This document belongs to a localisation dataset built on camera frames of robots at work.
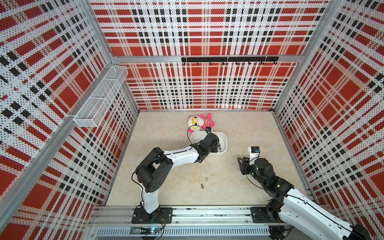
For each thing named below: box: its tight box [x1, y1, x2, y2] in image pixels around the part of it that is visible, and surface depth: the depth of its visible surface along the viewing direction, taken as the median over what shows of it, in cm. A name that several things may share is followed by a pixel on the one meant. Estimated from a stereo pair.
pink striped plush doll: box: [188, 113, 215, 133], surface depth 107 cm
